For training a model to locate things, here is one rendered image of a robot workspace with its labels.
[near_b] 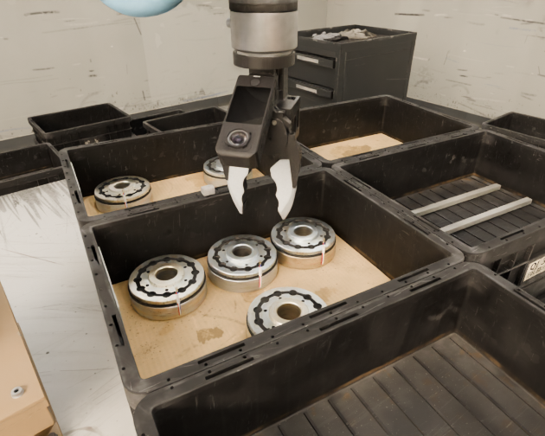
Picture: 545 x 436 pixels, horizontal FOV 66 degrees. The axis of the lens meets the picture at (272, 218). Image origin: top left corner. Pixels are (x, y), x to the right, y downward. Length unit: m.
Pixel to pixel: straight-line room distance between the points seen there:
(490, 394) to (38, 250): 0.87
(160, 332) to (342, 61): 1.80
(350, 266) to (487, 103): 3.51
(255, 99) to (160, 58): 3.51
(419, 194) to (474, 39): 3.26
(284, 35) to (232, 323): 0.35
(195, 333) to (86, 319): 0.30
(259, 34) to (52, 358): 0.57
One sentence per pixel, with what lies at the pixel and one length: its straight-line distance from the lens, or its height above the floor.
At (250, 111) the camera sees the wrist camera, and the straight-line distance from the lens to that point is 0.47.
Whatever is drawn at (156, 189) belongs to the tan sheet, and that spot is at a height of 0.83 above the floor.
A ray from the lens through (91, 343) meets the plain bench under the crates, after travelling 0.77.
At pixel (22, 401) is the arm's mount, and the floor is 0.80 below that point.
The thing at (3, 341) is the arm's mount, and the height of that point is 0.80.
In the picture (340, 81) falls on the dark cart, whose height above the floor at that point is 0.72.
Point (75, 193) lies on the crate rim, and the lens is 0.73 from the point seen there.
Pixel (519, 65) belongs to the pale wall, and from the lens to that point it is 3.95.
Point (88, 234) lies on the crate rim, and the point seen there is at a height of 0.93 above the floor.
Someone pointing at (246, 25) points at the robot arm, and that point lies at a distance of 0.48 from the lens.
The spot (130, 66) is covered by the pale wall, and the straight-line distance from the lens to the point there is 3.88.
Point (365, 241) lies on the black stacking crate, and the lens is 0.67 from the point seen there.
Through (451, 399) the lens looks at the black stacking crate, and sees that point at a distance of 0.53.
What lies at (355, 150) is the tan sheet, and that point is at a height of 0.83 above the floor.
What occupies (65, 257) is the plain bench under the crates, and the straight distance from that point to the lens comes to 0.98.
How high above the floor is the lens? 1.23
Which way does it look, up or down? 31 degrees down
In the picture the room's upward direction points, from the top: straight up
